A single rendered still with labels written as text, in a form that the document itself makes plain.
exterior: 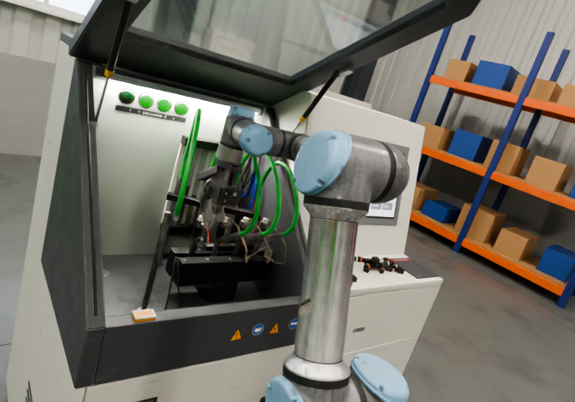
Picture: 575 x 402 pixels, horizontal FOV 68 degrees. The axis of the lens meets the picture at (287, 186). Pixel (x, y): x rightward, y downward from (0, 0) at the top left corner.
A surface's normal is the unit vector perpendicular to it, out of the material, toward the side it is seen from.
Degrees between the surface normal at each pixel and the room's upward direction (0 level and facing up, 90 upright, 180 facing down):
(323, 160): 83
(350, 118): 76
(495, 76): 90
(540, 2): 90
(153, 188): 90
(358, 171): 72
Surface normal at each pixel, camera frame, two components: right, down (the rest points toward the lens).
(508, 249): -0.69, -0.03
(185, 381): 0.56, 0.37
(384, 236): 0.62, 0.14
